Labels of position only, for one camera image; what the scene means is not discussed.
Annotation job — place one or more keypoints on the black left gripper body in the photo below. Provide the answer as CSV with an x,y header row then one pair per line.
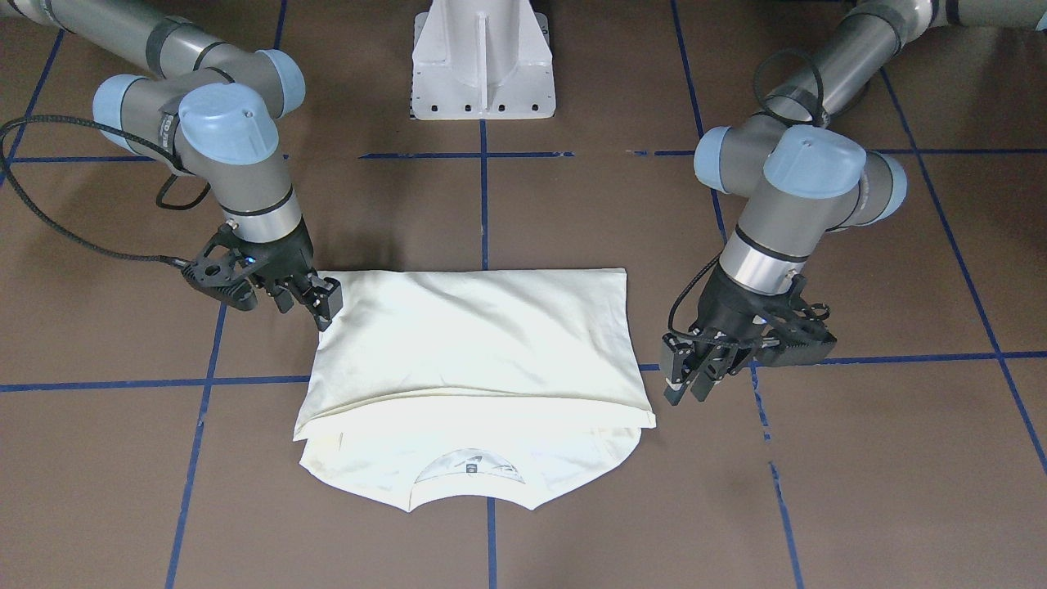
x,y
725,312

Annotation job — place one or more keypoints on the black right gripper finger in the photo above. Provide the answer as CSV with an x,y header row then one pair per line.
x,y
324,299
283,297

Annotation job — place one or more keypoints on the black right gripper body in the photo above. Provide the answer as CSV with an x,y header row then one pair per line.
x,y
288,255

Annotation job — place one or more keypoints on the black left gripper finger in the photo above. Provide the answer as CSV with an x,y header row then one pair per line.
x,y
677,366
714,365

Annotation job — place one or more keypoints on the cream long-sleeve cat shirt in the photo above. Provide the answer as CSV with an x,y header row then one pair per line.
x,y
516,385

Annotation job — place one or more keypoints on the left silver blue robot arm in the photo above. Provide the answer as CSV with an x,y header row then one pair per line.
x,y
801,180

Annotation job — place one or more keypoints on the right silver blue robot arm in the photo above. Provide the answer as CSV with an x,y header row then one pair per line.
x,y
208,110

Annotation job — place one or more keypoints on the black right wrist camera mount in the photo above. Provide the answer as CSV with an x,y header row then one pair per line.
x,y
221,271

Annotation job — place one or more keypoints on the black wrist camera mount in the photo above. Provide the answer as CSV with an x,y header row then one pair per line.
x,y
797,335
221,271

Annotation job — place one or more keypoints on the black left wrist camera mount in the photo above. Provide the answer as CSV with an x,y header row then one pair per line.
x,y
797,335

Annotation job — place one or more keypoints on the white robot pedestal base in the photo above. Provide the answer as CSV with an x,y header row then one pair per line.
x,y
481,60

